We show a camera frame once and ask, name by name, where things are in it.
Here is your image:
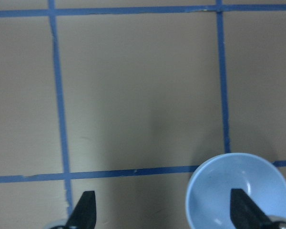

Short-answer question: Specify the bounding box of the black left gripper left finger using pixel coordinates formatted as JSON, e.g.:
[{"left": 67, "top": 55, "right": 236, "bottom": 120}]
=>
[{"left": 64, "top": 191, "right": 97, "bottom": 229}]

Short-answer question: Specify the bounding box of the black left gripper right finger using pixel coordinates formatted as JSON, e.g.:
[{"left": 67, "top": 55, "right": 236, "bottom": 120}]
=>
[{"left": 230, "top": 188, "right": 286, "bottom": 229}]

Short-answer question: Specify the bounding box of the blue bowl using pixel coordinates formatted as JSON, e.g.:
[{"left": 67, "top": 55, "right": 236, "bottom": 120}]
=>
[{"left": 185, "top": 153, "right": 286, "bottom": 229}]

